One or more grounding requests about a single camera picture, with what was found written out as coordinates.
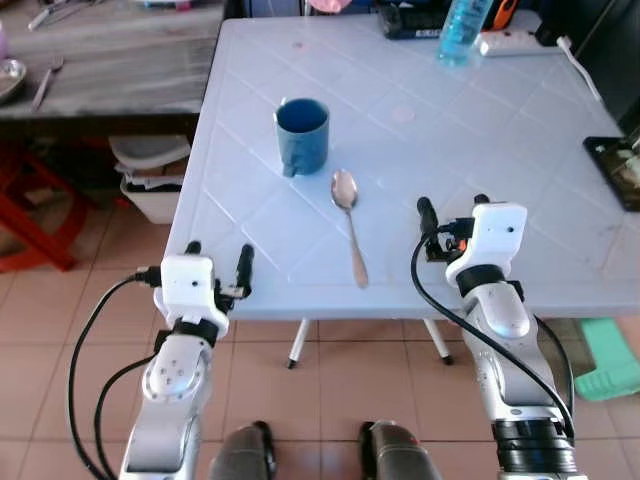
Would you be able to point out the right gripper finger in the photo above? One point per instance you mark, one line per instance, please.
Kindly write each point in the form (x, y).
(481, 200)
(428, 215)

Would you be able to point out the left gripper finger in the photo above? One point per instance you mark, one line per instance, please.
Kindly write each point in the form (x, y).
(192, 248)
(245, 268)

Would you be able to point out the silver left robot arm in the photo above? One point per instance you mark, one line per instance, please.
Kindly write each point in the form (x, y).
(175, 385)

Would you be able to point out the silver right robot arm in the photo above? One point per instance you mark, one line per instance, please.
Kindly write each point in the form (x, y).
(510, 350)

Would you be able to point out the white plastic bin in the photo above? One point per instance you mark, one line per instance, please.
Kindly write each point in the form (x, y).
(150, 185)

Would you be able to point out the white metal table leg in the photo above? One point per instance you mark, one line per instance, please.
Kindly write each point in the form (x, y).
(298, 345)
(438, 340)

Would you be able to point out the silver metal spoon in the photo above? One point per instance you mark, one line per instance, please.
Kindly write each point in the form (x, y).
(344, 189)

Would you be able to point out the blue ceramic mug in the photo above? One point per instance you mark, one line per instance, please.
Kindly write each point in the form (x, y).
(302, 145)

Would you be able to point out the black tablet with screen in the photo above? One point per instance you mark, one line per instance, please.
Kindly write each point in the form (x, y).
(615, 170)

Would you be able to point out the white power strip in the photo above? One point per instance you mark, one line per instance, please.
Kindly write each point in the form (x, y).
(515, 43)

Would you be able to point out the grey left robot leg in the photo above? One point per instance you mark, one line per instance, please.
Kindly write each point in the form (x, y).
(240, 455)

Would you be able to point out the grey robot leg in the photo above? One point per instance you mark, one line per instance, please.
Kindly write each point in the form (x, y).
(398, 455)
(240, 455)

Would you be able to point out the blue plastic water bottle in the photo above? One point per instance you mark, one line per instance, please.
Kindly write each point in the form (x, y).
(462, 30)

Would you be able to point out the black electronic box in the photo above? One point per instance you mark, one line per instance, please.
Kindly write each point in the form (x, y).
(410, 22)

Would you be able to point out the dark wooden side table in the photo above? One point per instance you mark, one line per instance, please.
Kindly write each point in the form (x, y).
(120, 70)

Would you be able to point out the green plastic stool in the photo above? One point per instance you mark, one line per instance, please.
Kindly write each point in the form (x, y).
(612, 365)

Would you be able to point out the silver metal fork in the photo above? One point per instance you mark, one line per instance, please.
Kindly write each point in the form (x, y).
(45, 85)

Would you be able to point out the grey right robot leg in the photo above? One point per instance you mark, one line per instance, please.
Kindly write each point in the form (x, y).
(398, 455)

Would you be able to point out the pink round object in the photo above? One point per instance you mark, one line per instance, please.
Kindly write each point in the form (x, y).
(328, 5)

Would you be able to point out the round metal bowl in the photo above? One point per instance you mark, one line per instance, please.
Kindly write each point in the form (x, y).
(10, 80)

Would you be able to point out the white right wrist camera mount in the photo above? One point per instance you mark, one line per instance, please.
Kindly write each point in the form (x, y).
(490, 235)

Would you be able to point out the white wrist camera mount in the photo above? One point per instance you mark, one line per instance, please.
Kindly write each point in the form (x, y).
(490, 235)
(187, 285)

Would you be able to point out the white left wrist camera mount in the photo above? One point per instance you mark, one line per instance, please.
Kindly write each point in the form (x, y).
(187, 285)

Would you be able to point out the red stool frame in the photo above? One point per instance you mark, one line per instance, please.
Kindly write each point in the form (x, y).
(35, 225)

